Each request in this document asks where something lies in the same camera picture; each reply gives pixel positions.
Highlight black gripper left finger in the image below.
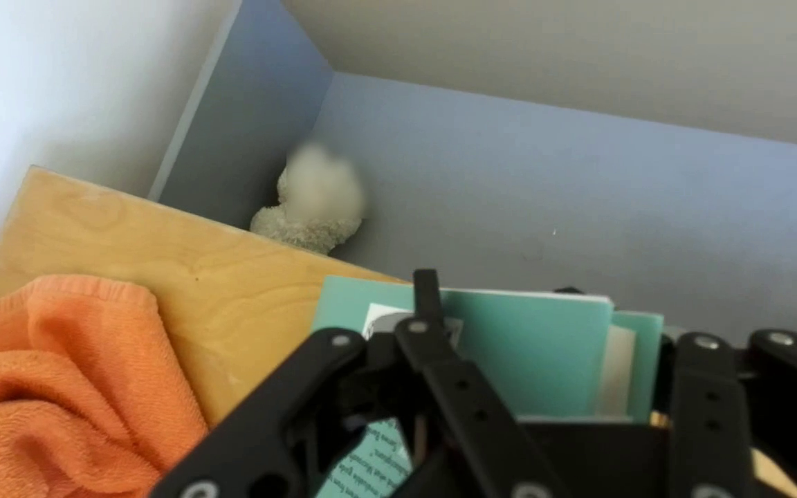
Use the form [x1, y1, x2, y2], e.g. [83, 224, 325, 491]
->
[149, 267, 567, 498]

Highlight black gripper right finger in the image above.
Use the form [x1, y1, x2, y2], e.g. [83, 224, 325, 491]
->
[652, 327, 797, 498]

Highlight light blue book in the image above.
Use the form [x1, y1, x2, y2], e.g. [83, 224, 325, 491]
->
[310, 273, 668, 498]

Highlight light wooden cabinet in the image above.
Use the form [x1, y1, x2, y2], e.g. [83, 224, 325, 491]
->
[0, 162, 797, 498]

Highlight white plush toy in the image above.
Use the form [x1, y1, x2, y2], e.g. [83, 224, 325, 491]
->
[249, 137, 369, 257]

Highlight orange towel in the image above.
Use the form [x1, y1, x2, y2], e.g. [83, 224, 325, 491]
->
[0, 271, 214, 498]

